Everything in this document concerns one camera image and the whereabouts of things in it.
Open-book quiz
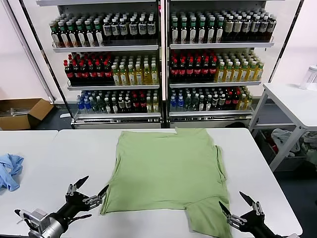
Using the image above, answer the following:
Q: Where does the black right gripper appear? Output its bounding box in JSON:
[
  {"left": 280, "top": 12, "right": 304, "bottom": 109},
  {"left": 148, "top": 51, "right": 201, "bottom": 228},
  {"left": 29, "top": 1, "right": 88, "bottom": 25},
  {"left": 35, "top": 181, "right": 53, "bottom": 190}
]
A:
[{"left": 218, "top": 190, "right": 279, "bottom": 238}]

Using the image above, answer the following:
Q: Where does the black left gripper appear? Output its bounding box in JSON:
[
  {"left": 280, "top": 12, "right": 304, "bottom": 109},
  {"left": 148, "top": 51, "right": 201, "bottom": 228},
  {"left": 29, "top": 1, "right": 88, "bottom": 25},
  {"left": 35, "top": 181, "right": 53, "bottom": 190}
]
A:
[{"left": 55, "top": 176, "right": 110, "bottom": 224}]

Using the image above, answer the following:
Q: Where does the green polo shirt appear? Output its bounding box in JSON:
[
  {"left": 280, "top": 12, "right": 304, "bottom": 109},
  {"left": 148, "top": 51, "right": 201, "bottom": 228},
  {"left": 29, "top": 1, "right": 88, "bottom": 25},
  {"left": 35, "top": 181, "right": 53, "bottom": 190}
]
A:
[{"left": 99, "top": 127, "right": 233, "bottom": 238}]

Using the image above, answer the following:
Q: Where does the grey storage bin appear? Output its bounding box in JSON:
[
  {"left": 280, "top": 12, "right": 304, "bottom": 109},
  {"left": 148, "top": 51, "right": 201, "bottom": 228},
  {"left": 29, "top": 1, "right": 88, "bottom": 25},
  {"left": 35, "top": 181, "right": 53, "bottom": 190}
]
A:
[{"left": 257, "top": 128, "right": 308, "bottom": 172}]

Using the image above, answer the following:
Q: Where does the crumpled light blue cloth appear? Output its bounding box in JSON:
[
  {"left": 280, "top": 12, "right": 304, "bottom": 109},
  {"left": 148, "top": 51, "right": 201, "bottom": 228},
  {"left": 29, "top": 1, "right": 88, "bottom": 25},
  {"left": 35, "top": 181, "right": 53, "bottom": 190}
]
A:
[{"left": 0, "top": 153, "right": 25, "bottom": 192}]

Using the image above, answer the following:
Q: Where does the grey crumpled garment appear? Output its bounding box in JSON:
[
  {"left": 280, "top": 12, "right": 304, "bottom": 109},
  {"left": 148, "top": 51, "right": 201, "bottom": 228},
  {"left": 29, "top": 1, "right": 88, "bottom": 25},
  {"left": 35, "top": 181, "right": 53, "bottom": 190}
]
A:
[{"left": 271, "top": 128, "right": 302, "bottom": 153}]

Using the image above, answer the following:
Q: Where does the black rounded object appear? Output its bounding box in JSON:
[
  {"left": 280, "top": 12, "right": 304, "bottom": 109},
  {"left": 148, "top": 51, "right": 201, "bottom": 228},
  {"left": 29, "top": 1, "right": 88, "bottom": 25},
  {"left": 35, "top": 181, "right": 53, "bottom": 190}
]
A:
[{"left": 224, "top": 121, "right": 246, "bottom": 129}]

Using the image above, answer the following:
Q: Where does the pale green crumpled garment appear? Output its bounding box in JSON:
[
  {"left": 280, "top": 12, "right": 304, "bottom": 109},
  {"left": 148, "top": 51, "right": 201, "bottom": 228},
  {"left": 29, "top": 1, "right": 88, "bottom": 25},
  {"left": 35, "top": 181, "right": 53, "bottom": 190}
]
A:
[{"left": 299, "top": 131, "right": 317, "bottom": 172}]

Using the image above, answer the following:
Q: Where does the red cap cola bottle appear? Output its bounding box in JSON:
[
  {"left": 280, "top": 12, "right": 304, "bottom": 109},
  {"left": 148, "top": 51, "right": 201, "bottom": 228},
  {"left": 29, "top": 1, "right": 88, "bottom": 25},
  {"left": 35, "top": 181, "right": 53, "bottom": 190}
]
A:
[
  {"left": 170, "top": 59, "right": 179, "bottom": 82},
  {"left": 178, "top": 59, "right": 187, "bottom": 82},
  {"left": 64, "top": 60, "right": 73, "bottom": 81},
  {"left": 209, "top": 59, "right": 218, "bottom": 82},
  {"left": 139, "top": 95, "right": 147, "bottom": 114},
  {"left": 96, "top": 60, "right": 105, "bottom": 79},
  {"left": 225, "top": 92, "right": 233, "bottom": 111},
  {"left": 193, "top": 59, "right": 202, "bottom": 82},
  {"left": 201, "top": 59, "right": 210, "bottom": 82},
  {"left": 186, "top": 59, "right": 194, "bottom": 82},
  {"left": 132, "top": 95, "right": 140, "bottom": 114},
  {"left": 104, "top": 60, "right": 112, "bottom": 79},
  {"left": 72, "top": 60, "right": 81, "bottom": 80},
  {"left": 232, "top": 92, "right": 240, "bottom": 111},
  {"left": 80, "top": 60, "right": 89, "bottom": 80},
  {"left": 88, "top": 60, "right": 97, "bottom": 79}
]

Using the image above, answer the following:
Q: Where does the brown cardboard box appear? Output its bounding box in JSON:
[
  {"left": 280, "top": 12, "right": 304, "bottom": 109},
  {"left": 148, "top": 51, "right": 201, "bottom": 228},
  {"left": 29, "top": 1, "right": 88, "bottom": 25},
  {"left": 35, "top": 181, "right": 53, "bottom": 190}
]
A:
[{"left": 0, "top": 98, "right": 55, "bottom": 130}]

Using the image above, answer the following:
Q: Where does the bundle of metal rods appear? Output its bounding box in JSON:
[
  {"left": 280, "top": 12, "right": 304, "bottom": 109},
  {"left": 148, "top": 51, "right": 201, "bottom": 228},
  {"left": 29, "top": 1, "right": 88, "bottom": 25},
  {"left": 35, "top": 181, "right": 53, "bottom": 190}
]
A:
[{"left": 0, "top": 107, "right": 29, "bottom": 117}]

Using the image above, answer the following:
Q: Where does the white side table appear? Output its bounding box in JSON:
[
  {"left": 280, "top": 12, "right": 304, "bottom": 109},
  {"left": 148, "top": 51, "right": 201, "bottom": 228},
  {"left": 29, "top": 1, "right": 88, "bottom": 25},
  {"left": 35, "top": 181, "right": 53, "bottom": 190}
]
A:
[{"left": 249, "top": 82, "right": 317, "bottom": 172}]

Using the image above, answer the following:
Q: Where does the beverage shelf unit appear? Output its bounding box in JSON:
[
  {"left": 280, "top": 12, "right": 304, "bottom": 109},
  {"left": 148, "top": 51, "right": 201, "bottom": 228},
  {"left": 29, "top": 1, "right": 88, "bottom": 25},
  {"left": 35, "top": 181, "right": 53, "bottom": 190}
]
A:
[
  {"left": 36, "top": 0, "right": 164, "bottom": 129},
  {"left": 165, "top": 0, "right": 279, "bottom": 129}
]

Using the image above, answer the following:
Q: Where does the clear plastic jar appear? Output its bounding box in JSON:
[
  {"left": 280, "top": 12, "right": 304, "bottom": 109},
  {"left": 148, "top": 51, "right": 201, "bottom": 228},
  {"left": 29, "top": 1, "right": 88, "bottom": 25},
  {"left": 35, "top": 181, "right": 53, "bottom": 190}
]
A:
[{"left": 300, "top": 64, "right": 317, "bottom": 90}]

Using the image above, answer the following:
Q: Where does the green cap tea bottle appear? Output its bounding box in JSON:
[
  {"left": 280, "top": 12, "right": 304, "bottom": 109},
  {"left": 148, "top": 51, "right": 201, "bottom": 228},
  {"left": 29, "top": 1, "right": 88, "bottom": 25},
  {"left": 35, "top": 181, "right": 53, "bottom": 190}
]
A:
[
  {"left": 66, "top": 21, "right": 77, "bottom": 48},
  {"left": 75, "top": 20, "right": 87, "bottom": 47},
  {"left": 207, "top": 16, "right": 216, "bottom": 44},
  {"left": 93, "top": 19, "right": 105, "bottom": 47},
  {"left": 84, "top": 20, "right": 95, "bottom": 47},
  {"left": 215, "top": 16, "right": 224, "bottom": 44},
  {"left": 50, "top": 22, "right": 61, "bottom": 48},
  {"left": 171, "top": 16, "right": 180, "bottom": 45},
  {"left": 198, "top": 16, "right": 207, "bottom": 44},
  {"left": 189, "top": 16, "right": 198, "bottom": 45},
  {"left": 58, "top": 21, "right": 69, "bottom": 48},
  {"left": 180, "top": 16, "right": 189, "bottom": 45}
]

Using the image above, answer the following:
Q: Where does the white cap blue label bottle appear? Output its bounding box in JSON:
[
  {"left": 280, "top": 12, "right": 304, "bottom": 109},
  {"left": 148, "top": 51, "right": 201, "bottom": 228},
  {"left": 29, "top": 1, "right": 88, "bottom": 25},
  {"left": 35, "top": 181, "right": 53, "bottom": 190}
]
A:
[
  {"left": 147, "top": 16, "right": 156, "bottom": 39},
  {"left": 103, "top": 18, "right": 112, "bottom": 40},
  {"left": 242, "top": 15, "right": 251, "bottom": 42},
  {"left": 267, "top": 15, "right": 277, "bottom": 42},
  {"left": 138, "top": 17, "right": 147, "bottom": 40},
  {"left": 129, "top": 17, "right": 138, "bottom": 40},
  {"left": 260, "top": 15, "right": 269, "bottom": 42},
  {"left": 251, "top": 15, "right": 260, "bottom": 42},
  {"left": 119, "top": 17, "right": 128, "bottom": 40},
  {"left": 111, "top": 18, "right": 120, "bottom": 40}
]

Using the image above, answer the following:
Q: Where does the open glass cabinet door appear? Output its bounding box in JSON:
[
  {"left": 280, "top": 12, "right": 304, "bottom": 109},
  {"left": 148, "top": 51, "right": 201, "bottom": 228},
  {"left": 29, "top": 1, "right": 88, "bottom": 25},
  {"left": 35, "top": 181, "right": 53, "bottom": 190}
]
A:
[
  {"left": 266, "top": 0, "right": 305, "bottom": 84},
  {"left": 6, "top": 0, "right": 75, "bottom": 124}
]

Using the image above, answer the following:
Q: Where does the white cap beige label bottle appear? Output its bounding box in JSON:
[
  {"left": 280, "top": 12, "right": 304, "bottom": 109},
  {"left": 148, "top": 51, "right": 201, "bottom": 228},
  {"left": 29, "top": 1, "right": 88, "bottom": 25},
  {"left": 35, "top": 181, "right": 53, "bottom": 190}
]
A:
[
  {"left": 233, "top": 15, "right": 243, "bottom": 42},
  {"left": 224, "top": 15, "right": 234, "bottom": 42}
]

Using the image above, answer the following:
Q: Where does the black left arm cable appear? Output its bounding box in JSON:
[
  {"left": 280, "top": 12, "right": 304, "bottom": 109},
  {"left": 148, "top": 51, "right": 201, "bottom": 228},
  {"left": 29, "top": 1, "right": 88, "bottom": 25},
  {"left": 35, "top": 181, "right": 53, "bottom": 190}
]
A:
[{"left": 64, "top": 214, "right": 93, "bottom": 225}]

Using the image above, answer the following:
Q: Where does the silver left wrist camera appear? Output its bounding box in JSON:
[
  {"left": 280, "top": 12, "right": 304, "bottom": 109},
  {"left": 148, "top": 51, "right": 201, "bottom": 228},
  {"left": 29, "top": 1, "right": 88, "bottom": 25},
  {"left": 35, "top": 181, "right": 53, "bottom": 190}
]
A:
[{"left": 14, "top": 208, "right": 48, "bottom": 228}]

